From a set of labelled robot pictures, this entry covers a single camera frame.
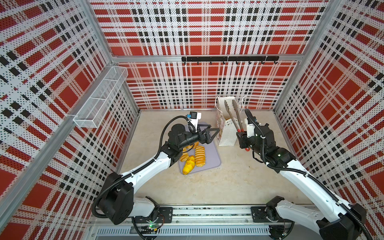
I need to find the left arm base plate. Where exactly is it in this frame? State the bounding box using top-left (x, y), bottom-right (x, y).
top-left (134, 207), bottom-right (174, 224)

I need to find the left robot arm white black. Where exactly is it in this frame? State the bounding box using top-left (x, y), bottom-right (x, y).
top-left (91, 112), bottom-right (220, 225)

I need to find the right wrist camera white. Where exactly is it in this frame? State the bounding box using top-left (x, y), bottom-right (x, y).
top-left (245, 118), bottom-right (257, 138)

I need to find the lavender plastic tray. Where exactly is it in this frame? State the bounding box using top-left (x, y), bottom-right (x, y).
top-left (178, 143), bottom-right (221, 175)

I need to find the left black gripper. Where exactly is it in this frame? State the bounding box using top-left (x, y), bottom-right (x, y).
top-left (178, 123), bottom-right (220, 150)

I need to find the long ridged bread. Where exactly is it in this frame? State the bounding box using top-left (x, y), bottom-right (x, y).
top-left (195, 145), bottom-right (206, 167)
top-left (180, 153), bottom-right (189, 162)

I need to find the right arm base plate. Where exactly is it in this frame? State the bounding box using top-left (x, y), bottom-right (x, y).
top-left (251, 206), bottom-right (293, 224)

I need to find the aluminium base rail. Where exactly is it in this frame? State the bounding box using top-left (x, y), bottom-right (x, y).
top-left (86, 204), bottom-right (343, 240)

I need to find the white cartoon paper bag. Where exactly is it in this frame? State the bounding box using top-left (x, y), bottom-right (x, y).
top-left (215, 96), bottom-right (247, 147)

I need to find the metal tongs red handle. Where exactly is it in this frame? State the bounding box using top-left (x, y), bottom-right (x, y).
top-left (224, 99), bottom-right (245, 133)

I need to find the white wire mesh basket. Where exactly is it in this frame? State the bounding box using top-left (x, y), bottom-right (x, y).
top-left (74, 66), bottom-right (128, 129)

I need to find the black hook rail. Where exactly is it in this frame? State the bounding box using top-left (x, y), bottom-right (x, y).
top-left (181, 56), bottom-right (280, 63)

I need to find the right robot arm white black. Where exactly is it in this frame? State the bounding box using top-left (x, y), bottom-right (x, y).
top-left (237, 109), bottom-right (373, 240)

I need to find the yellow twisted bread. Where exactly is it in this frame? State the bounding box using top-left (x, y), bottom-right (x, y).
top-left (181, 156), bottom-right (196, 175)

